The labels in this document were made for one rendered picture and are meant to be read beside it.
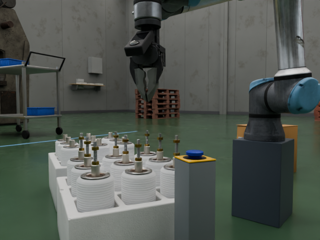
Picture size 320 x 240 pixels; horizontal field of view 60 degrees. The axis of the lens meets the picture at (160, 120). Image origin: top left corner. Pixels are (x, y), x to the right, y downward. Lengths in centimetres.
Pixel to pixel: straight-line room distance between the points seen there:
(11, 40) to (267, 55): 840
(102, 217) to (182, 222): 19
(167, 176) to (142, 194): 9
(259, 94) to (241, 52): 1052
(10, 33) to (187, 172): 619
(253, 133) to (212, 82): 1093
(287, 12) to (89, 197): 81
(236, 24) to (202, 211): 1141
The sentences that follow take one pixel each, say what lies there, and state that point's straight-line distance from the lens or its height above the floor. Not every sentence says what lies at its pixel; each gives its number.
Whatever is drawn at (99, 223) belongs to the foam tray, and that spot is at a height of 16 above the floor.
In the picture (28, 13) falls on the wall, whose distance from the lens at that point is 1259.
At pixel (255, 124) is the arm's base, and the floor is 36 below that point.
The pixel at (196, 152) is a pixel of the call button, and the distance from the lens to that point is 63.
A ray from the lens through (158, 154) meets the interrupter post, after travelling 92.
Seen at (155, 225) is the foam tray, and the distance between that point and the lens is 76.
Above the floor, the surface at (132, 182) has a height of 23.
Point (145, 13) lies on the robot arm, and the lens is 76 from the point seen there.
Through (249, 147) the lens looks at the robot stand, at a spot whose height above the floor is 27.
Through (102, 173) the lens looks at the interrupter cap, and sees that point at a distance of 76.
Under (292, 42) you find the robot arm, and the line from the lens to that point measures 101.
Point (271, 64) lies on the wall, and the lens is 1113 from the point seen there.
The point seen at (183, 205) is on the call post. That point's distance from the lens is 65.
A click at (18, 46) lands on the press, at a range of 666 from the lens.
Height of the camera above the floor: 44
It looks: 3 degrees down
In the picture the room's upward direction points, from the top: straight up
